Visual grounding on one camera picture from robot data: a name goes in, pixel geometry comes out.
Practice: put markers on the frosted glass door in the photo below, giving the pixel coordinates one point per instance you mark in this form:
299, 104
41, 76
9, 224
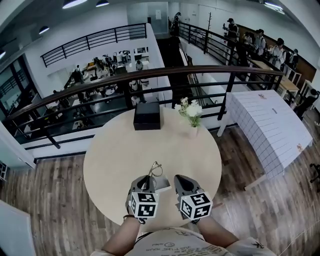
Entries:
157, 17

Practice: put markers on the beige vase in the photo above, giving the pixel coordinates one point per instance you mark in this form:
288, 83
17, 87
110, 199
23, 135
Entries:
193, 132

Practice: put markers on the white panel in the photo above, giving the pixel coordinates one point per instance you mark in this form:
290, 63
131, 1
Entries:
12, 230

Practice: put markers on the round beige table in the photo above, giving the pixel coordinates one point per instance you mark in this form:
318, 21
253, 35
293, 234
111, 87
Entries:
120, 150

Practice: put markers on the table with white grid cloth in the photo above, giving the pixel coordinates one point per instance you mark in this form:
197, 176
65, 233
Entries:
270, 130

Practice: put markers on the eyeglasses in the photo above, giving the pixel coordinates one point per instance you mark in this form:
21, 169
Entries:
157, 170

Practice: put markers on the black metal railing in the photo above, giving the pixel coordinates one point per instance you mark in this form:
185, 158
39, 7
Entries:
100, 37
200, 37

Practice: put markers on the black box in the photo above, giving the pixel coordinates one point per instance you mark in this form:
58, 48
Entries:
147, 117

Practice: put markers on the round ceiling lamp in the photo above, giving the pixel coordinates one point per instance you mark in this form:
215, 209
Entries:
73, 3
1, 53
102, 3
43, 29

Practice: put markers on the white flower bouquet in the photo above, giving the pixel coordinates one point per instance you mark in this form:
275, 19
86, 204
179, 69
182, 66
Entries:
192, 111

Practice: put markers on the small white case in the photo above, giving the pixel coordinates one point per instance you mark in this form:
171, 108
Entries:
163, 184

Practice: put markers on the person's white printed shirt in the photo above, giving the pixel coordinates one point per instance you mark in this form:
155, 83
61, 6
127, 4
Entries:
180, 246

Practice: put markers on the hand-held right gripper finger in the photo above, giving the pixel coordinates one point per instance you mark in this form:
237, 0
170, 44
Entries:
195, 186
177, 186

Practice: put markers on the dark wrist band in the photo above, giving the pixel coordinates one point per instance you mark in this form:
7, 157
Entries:
128, 216

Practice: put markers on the dark railing with wooden handrail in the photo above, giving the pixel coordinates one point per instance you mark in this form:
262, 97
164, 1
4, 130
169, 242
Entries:
175, 70

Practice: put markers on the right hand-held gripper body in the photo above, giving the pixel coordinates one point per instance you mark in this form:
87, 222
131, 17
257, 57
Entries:
196, 206

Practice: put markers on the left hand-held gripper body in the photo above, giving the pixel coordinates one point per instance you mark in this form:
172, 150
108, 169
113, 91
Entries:
143, 206

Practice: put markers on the person's right forearm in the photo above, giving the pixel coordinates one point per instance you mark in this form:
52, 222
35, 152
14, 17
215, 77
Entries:
216, 231

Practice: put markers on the coat rack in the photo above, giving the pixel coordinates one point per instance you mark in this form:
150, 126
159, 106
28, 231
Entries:
208, 32

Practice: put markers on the wooden desk with white legs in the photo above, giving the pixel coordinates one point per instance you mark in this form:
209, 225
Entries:
287, 83

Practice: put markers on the person's left forearm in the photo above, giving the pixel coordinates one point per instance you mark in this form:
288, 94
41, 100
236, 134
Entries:
122, 237

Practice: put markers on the black office chair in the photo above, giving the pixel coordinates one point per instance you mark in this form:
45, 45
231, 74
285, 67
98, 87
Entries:
316, 175

